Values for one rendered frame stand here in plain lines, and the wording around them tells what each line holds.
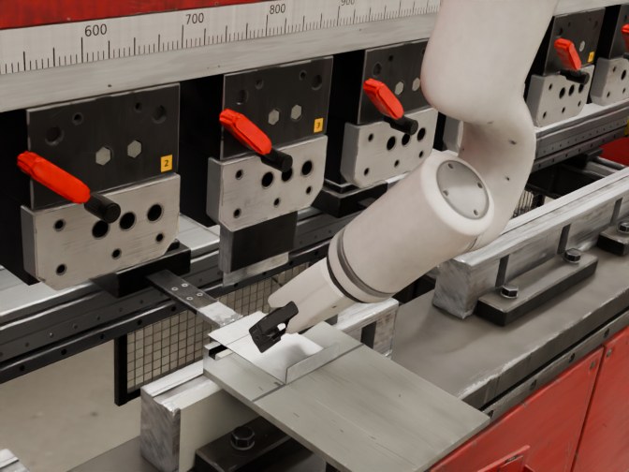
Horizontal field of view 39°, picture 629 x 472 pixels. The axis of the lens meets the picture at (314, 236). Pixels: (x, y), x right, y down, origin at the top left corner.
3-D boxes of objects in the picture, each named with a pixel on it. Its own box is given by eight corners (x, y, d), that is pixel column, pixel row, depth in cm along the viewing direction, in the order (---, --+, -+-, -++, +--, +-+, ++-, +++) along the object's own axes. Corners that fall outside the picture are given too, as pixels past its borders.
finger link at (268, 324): (325, 284, 92) (312, 298, 97) (261, 317, 90) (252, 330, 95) (330, 294, 92) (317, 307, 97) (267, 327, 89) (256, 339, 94)
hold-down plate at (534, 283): (503, 328, 137) (506, 311, 135) (474, 314, 140) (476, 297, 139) (595, 272, 157) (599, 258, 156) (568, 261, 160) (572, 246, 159)
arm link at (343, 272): (385, 208, 92) (368, 221, 94) (327, 229, 86) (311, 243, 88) (427, 277, 90) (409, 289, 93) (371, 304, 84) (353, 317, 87)
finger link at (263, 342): (281, 303, 96) (252, 328, 101) (259, 313, 94) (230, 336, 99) (296, 330, 96) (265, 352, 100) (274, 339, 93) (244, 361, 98)
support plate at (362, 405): (382, 501, 83) (383, 493, 83) (202, 375, 99) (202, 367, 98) (490, 424, 95) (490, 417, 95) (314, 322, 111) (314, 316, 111)
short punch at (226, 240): (228, 290, 98) (233, 213, 94) (217, 284, 99) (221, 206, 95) (293, 265, 105) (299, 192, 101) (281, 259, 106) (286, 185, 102)
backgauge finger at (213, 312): (192, 351, 104) (193, 315, 102) (69, 267, 119) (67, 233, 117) (267, 318, 112) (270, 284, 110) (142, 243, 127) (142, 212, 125)
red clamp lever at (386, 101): (386, 80, 92) (421, 125, 100) (357, 70, 95) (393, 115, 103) (377, 95, 92) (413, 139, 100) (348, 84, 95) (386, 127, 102)
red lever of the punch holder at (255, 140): (242, 110, 79) (297, 160, 87) (212, 98, 81) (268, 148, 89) (232, 128, 79) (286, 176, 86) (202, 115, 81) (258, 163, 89)
